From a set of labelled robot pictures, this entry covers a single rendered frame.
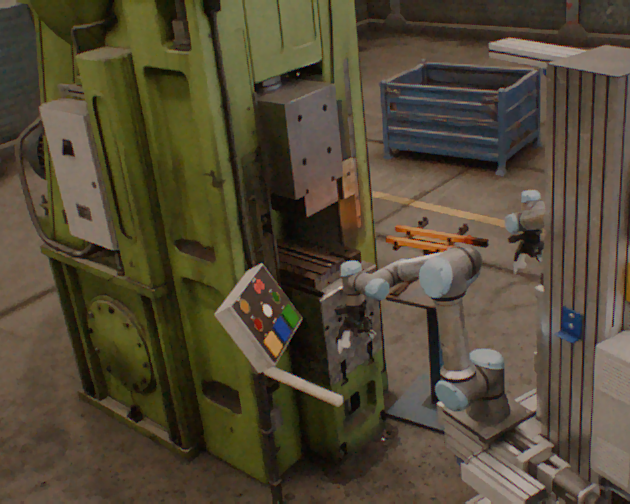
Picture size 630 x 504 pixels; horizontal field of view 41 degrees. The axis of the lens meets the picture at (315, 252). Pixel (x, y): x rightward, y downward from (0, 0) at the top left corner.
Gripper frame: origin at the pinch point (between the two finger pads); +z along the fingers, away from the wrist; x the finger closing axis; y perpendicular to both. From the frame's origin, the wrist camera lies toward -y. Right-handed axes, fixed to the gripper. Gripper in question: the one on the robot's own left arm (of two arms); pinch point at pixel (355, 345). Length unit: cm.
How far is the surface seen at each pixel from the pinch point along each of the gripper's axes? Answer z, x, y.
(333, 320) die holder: 15.2, 17.8, -43.3
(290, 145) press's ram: -66, 9, -47
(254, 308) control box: -19.5, -29.4, -20.3
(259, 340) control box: -11.9, -33.9, -10.8
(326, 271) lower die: -5, 21, -50
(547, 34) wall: 80, 673, -533
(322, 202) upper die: -36, 23, -51
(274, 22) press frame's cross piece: -110, 19, -65
